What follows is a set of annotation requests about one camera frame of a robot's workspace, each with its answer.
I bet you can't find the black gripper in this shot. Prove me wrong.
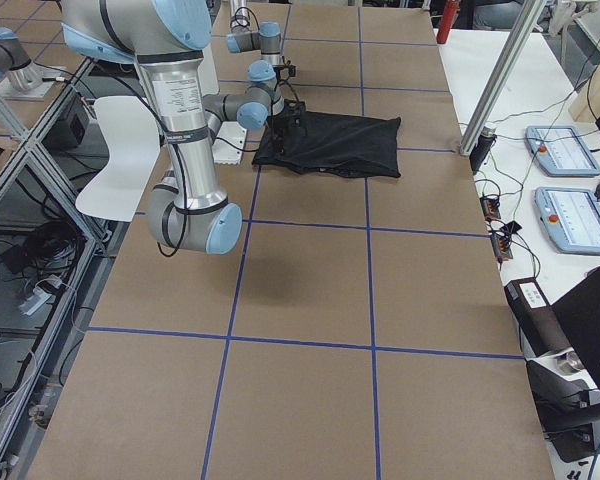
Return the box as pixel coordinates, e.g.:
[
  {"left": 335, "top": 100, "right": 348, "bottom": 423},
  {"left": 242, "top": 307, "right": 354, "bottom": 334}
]
[
  {"left": 272, "top": 99, "right": 306, "bottom": 145},
  {"left": 274, "top": 59, "right": 296, "bottom": 80}
]

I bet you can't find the black printed t-shirt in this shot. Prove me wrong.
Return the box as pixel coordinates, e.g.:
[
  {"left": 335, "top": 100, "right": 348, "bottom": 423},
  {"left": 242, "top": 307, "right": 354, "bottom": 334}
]
[{"left": 252, "top": 111, "right": 401, "bottom": 178}]

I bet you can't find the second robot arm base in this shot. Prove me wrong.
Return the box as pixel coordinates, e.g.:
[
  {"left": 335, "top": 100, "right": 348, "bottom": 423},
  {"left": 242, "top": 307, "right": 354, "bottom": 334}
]
[{"left": 0, "top": 26, "right": 55, "bottom": 101}]

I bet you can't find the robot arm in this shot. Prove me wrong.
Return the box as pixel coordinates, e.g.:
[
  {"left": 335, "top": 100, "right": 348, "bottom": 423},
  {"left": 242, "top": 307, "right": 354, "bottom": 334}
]
[
  {"left": 225, "top": 1, "right": 296, "bottom": 80},
  {"left": 62, "top": 0, "right": 294, "bottom": 254}
]

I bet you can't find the white curved cover plate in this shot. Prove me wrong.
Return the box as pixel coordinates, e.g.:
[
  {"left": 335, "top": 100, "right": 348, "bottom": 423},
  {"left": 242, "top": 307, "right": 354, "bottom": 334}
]
[{"left": 75, "top": 96, "right": 160, "bottom": 222}]

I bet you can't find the red cylinder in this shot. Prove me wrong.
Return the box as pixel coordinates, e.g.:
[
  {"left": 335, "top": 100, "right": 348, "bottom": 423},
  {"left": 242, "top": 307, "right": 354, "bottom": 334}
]
[{"left": 436, "top": 0, "right": 460, "bottom": 45}]

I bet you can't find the brown table mat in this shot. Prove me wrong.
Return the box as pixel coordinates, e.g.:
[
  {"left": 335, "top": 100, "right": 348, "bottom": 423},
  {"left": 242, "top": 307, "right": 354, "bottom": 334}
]
[{"left": 28, "top": 5, "right": 553, "bottom": 479}]

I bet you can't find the upper blue teach pendant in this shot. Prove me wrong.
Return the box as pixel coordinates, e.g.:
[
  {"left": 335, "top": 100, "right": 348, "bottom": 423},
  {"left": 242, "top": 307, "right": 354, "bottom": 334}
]
[{"left": 525, "top": 125, "right": 600, "bottom": 178}]

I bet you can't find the blue teach pendant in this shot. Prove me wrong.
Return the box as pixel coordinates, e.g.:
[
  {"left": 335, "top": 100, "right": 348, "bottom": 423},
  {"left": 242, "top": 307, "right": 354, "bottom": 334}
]
[
  {"left": 534, "top": 187, "right": 600, "bottom": 256},
  {"left": 525, "top": 125, "right": 600, "bottom": 178}
]

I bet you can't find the lower blue teach pendant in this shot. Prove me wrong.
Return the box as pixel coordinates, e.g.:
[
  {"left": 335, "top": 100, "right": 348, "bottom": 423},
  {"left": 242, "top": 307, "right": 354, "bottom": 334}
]
[{"left": 534, "top": 187, "right": 600, "bottom": 256}]

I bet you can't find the black monitor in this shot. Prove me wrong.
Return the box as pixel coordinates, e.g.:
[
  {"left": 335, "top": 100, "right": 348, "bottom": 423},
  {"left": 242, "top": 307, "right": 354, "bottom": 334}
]
[{"left": 552, "top": 267, "right": 600, "bottom": 389}]

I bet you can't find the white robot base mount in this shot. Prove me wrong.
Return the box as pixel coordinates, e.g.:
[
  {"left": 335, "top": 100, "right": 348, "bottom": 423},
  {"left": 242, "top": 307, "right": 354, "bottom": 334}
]
[{"left": 212, "top": 121, "right": 247, "bottom": 165}]

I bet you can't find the aluminium frame post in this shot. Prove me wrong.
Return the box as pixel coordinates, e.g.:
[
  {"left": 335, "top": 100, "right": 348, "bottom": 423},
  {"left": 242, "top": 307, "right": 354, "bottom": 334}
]
[{"left": 459, "top": 0, "right": 546, "bottom": 156}]

